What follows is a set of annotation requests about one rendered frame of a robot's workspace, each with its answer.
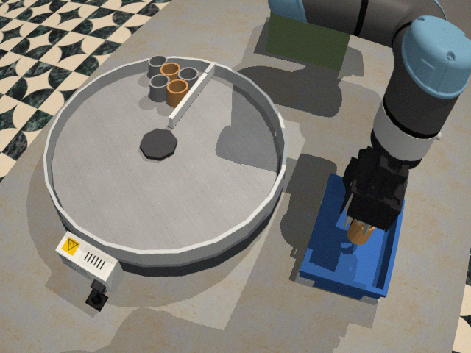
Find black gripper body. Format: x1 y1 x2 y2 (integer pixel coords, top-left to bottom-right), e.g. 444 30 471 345
340 129 422 232

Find blue plastic crate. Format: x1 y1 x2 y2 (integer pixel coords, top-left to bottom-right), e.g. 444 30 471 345
294 174 405 305

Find bronze bushing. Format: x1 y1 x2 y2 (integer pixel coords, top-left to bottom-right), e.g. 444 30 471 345
347 219 375 245
167 79 188 108
160 63 180 82

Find grey metal sleeve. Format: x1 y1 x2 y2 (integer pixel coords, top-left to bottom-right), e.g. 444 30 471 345
149 74 170 102
148 55 168 79
178 67 199 91

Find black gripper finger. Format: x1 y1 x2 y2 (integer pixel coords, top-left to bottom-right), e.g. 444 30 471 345
343 157 359 228
357 220 371 236

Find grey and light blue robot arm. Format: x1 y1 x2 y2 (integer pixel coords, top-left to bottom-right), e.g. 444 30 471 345
268 0 471 161

